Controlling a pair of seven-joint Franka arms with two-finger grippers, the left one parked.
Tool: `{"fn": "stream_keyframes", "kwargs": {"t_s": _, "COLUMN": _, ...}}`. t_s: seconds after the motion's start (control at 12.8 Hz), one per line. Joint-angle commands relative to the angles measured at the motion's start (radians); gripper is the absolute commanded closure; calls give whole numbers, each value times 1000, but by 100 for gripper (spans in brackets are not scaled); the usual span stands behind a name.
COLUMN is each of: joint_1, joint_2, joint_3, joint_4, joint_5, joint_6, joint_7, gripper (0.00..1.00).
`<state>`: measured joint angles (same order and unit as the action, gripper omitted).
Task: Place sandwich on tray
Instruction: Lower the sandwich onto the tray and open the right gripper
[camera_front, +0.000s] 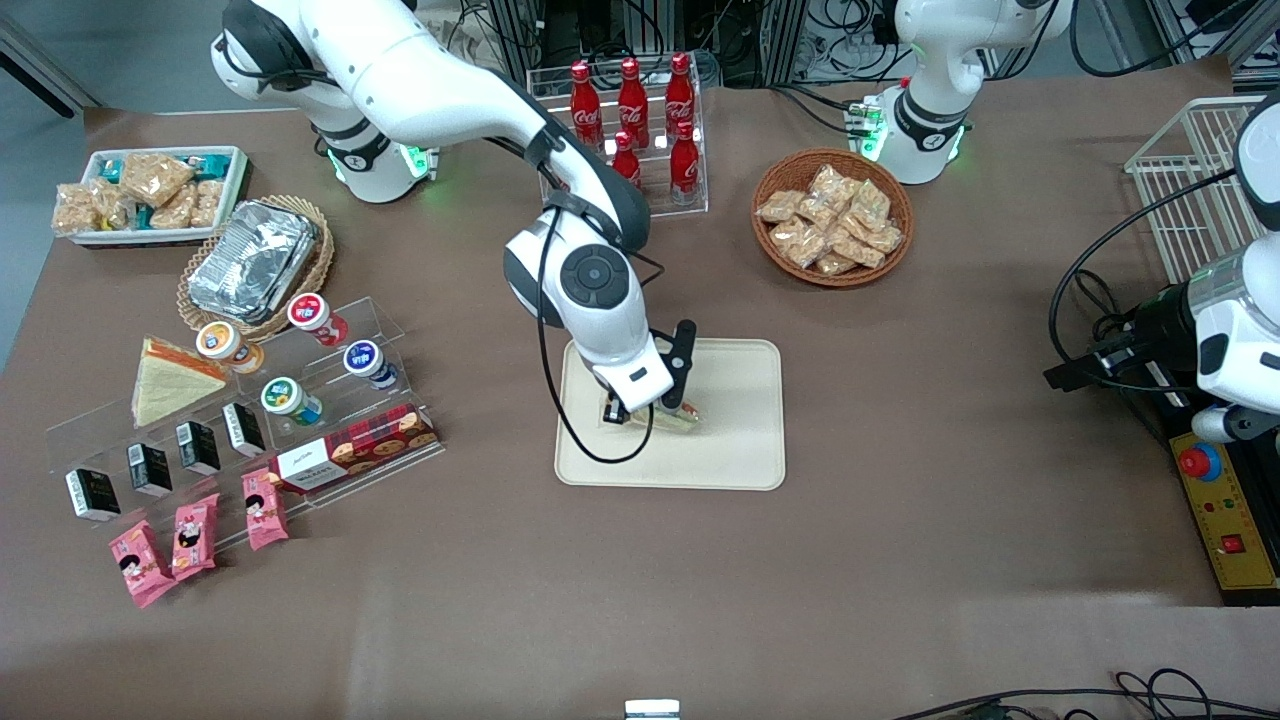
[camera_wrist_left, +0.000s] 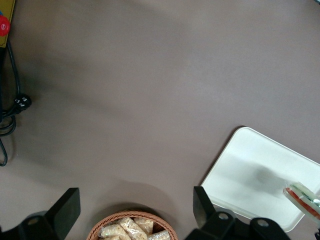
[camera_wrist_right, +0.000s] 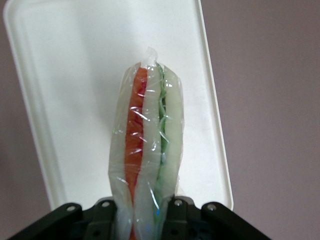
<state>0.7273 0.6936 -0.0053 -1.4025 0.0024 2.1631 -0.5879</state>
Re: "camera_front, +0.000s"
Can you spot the small black carton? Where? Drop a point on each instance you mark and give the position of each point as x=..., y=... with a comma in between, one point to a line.
x=243, y=428
x=198, y=447
x=150, y=468
x=95, y=497

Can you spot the red cola bottle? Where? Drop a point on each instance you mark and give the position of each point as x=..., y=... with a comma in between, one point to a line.
x=585, y=95
x=680, y=95
x=632, y=100
x=626, y=158
x=685, y=165

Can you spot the white rectangular plastic bin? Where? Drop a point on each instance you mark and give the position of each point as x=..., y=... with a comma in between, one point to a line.
x=235, y=185

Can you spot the blue lid yogurt cup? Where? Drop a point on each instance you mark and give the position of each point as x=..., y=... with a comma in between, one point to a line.
x=368, y=362

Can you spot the round brown wicker basket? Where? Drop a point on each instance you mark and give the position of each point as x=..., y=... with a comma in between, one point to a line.
x=790, y=170

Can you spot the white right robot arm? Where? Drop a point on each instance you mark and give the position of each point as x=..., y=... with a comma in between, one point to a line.
x=430, y=90

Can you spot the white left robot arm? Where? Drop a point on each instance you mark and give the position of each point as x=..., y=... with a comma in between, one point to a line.
x=935, y=100

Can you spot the oval light wicker basket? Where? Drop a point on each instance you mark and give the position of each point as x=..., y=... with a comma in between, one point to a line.
x=322, y=265

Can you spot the triangular sandwich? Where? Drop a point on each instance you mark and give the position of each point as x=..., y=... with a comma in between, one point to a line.
x=178, y=385
x=680, y=418

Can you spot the red lid yogurt cup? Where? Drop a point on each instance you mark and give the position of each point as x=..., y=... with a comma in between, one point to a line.
x=318, y=318

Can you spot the red plaid cookie box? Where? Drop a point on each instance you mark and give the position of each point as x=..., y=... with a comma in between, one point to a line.
x=355, y=450

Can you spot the beige crispy snack packet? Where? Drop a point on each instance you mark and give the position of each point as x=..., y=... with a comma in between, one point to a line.
x=800, y=242
x=832, y=185
x=155, y=178
x=858, y=250
x=835, y=265
x=207, y=200
x=870, y=205
x=175, y=212
x=78, y=208
x=780, y=205
x=818, y=213
x=115, y=205

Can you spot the silver foil food container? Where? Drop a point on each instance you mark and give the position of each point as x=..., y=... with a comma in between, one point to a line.
x=250, y=260

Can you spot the teal wrapped snack packet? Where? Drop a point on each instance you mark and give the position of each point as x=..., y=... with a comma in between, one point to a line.
x=110, y=170
x=212, y=165

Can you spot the clear acrylic tiered shelf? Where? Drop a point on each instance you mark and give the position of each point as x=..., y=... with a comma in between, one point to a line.
x=385, y=320

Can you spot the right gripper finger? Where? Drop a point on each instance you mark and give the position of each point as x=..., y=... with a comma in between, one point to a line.
x=682, y=360

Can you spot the grey metal frame bar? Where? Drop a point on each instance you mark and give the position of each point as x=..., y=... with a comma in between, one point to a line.
x=40, y=72

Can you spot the background equipment rack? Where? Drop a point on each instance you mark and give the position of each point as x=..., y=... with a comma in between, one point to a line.
x=760, y=40

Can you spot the green lid yogurt cup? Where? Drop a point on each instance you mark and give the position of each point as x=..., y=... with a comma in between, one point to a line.
x=290, y=400

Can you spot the beige plastic tray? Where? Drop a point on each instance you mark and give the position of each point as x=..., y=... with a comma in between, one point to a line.
x=730, y=440

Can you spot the yellow emergency stop box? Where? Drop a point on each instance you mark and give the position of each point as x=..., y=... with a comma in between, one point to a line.
x=1225, y=520

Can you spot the crumpled beige cloth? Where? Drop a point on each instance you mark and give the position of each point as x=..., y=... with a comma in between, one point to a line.
x=470, y=35

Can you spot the pink snack pack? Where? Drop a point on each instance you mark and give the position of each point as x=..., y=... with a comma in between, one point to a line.
x=195, y=535
x=265, y=510
x=140, y=565

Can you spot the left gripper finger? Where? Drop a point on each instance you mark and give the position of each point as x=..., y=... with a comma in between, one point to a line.
x=1165, y=315
x=1080, y=372

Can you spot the clear acrylic bottle rack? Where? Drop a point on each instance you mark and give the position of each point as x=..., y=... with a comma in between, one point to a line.
x=690, y=208

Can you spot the orange lid yogurt cup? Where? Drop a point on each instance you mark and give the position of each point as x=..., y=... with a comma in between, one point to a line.
x=228, y=345

